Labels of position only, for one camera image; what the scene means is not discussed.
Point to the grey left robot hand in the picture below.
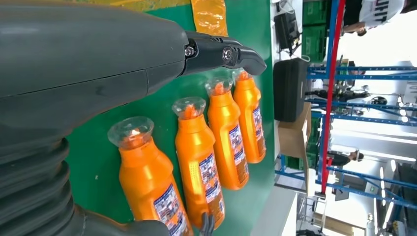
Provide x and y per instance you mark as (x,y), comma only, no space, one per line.
(81,58)

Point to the orange detergent bottle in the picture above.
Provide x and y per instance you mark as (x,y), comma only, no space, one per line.
(143,182)
(192,156)
(247,130)
(224,130)

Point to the yellow taped cardboard mat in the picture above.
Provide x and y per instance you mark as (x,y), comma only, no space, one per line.
(210,18)

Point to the black carrying case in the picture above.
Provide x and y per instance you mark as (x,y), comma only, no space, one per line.
(290,91)

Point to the brown cardboard box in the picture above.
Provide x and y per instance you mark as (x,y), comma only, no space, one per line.
(293,136)

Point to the green plastic crate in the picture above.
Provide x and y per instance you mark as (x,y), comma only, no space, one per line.
(315,136)
(314,42)

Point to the red metal beam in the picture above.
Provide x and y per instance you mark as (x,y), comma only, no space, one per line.
(329,97)

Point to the blue metal shelving rack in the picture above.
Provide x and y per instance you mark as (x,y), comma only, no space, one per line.
(358,76)

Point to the person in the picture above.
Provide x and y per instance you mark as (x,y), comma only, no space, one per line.
(378,13)
(342,159)

